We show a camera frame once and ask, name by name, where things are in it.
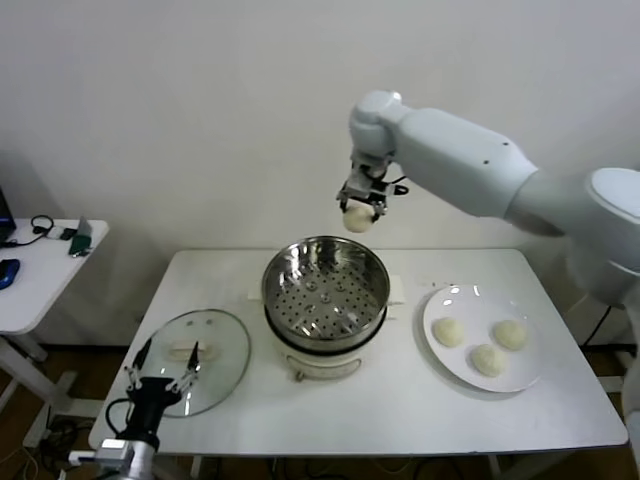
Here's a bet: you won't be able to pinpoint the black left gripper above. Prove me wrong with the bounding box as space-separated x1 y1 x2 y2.
124 338 200 440

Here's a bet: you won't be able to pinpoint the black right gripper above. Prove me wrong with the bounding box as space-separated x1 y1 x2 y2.
339 180 390 222

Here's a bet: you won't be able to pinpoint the white steamed baozi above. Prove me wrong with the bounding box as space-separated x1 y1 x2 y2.
468 343 507 377
342 207 377 235
493 319 529 351
431 317 466 348

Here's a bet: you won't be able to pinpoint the glass lid with beige handle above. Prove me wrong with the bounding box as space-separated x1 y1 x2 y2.
134 309 251 419

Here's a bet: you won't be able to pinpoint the stainless steel steamer basket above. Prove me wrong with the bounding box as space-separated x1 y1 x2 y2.
247 235 405 351

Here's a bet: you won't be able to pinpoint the white side table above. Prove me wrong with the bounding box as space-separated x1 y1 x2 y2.
0 218 110 449

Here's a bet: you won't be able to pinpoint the white electric cooking pot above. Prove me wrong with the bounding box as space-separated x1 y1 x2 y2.
264 302 401 385

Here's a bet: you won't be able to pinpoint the white round plate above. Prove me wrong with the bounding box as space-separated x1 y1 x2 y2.
422 284 547 393

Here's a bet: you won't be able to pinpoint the blue computer mouse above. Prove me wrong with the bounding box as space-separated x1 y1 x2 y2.
0 258 22 290

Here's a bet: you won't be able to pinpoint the dark laptop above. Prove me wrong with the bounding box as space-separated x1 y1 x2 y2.
0 187 17 246

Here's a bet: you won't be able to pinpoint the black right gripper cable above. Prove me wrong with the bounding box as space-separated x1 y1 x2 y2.
384 172 410 196

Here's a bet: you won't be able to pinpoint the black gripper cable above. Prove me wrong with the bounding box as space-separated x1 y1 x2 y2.
384 172 410 196
103 398 132 441

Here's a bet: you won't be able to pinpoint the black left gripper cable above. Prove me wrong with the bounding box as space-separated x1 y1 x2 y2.
103 398 132 441

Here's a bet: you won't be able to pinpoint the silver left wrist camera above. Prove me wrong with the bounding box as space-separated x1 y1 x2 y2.
68 438 136 464

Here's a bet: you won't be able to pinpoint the tangled floor cables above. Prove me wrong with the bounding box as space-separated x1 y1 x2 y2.
39 419 96 474

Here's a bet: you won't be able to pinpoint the black looped cable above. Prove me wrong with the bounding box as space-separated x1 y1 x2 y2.
0 215 55 250

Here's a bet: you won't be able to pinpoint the black power cable with adapter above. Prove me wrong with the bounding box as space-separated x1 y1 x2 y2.
583 302 615 346

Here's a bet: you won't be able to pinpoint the white furniture base frame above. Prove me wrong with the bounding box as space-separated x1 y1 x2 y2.
597 349 630 392

